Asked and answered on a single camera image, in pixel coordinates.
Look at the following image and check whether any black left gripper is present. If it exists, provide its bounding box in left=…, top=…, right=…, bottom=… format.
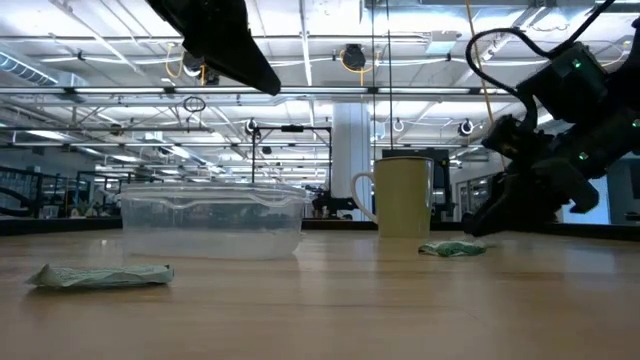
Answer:
left=144, top=0, right=283, bottom=97

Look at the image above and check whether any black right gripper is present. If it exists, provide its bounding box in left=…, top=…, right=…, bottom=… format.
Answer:
left=462, top=158, right=601, bottom=237

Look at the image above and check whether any clear plastic bag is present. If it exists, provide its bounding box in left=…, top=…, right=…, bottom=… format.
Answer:
left=417, top=239, right=489, bottom=258

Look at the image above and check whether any white mug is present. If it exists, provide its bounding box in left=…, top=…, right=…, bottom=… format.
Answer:
left=349, top=156, right=435, bottom=240

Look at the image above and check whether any long ceiling light strip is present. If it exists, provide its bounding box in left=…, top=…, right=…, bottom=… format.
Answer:
left=0, top=85, right=506, bottom=96

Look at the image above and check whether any white building pillar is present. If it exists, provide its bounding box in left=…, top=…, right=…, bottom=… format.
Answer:
left=331, top=102, right=372, bottom=222

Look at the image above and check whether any clear plastic container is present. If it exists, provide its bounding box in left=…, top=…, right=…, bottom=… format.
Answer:
left=119, top=182, right=310, bottom=261

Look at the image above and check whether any green white sweetener packet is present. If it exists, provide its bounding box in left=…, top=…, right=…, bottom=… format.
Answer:
left=25, top=263, right=176, bottom=290

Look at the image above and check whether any black hanging cable loop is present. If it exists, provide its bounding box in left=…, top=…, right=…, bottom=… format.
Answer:
left=182, top=95, right=207, bottom=114

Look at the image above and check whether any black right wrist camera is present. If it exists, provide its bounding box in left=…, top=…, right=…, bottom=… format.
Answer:
left=482, top=114, right=537, bottom=162

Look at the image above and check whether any black metal frame stand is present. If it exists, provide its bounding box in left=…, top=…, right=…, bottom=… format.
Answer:
left=252, top=124, right=334, bottom=186

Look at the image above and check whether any black reel with yellow cord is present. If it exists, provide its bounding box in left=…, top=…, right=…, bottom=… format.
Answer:
left=338, top=43, right=381, bottom=75

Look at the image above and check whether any yellow hanging cable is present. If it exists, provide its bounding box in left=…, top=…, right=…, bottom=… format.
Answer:
left=464, top=0, right=496, bottom=126

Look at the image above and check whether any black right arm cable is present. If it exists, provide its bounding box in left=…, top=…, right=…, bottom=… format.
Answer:
left=464, top=27, right=556, bottom=132

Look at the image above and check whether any grey ventilation duct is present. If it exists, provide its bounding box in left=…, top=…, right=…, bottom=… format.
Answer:
left=0, top=49, right=61, bottom=87

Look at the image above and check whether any black metal table frame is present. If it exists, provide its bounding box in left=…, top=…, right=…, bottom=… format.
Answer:
left=0, top=217, right=640, bottom=242

